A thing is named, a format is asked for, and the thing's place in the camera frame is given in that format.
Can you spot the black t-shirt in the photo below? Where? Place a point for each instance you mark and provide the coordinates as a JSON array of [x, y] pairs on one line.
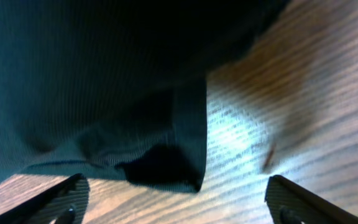
[[116, 89]]

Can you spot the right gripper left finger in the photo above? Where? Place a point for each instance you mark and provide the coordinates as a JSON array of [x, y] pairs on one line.
[[64, 203]]

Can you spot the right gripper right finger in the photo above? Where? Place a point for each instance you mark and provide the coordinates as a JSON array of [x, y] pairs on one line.
[[290, 203]]

